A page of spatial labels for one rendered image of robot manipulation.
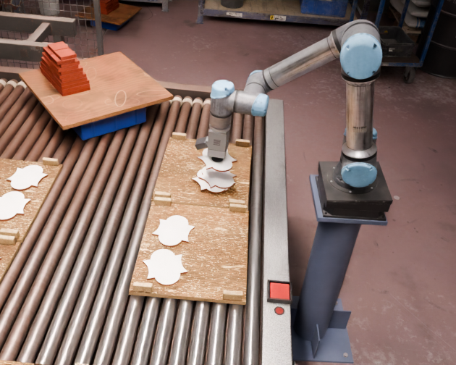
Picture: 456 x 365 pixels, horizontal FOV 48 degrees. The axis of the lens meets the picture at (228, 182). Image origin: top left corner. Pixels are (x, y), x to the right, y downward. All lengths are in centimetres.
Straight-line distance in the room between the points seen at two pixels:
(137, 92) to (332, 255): 109
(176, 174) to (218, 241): 39
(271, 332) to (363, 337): 128
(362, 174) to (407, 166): 221
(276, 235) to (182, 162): 51
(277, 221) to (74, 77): 105
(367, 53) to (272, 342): 86
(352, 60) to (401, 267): 182
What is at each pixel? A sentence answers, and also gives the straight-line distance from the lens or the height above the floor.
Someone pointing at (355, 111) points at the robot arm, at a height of 136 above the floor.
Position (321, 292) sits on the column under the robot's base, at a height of 38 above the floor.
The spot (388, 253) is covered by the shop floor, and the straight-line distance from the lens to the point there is 322.
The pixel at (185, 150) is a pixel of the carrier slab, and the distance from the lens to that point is 212.
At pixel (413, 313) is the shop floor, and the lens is 297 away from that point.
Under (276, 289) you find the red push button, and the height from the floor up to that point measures 93.
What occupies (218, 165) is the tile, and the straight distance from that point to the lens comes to 186.
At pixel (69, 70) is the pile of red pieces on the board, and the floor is 115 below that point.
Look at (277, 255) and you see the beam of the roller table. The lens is 174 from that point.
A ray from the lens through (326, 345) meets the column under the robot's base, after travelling 268.
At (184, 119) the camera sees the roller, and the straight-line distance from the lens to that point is 235.
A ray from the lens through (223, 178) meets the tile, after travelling 194.
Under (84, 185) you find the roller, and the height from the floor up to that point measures 92.
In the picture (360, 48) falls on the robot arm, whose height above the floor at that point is 157.
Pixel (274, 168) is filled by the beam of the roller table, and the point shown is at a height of 92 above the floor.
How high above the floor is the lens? 216
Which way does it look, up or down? 39 degrees down
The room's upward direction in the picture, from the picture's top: 5 degrees clockwise
